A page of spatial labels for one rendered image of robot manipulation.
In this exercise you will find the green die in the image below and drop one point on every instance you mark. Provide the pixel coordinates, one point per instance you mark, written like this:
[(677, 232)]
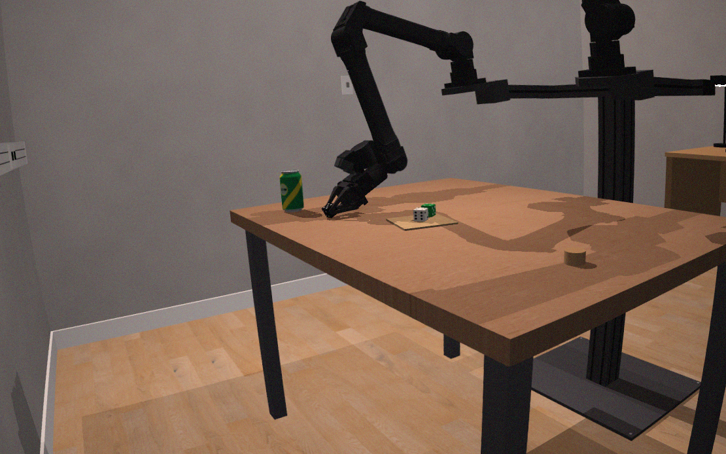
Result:
[(431, 209)]

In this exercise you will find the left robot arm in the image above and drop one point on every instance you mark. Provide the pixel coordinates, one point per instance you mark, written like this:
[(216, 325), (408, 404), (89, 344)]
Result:
[(607, 23)]

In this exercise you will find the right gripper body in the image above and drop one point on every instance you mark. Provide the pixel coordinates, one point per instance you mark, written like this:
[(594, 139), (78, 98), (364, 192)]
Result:
[(356, 191)]

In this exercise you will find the brown cylinder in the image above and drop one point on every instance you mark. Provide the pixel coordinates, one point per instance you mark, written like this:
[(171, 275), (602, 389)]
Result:
[(574, 256)]

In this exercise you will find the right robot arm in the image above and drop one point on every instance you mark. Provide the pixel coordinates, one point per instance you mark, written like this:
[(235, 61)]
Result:
[(384, 154)]

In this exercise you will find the black die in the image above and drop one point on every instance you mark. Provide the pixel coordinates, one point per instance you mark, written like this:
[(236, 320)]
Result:
[(326, 209)]

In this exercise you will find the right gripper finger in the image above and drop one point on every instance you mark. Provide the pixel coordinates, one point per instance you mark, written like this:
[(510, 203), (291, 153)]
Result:
[(345, 193), (335, 192)]

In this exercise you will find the white die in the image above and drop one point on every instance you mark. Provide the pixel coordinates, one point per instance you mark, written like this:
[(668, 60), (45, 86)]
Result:
[(420, 214)]

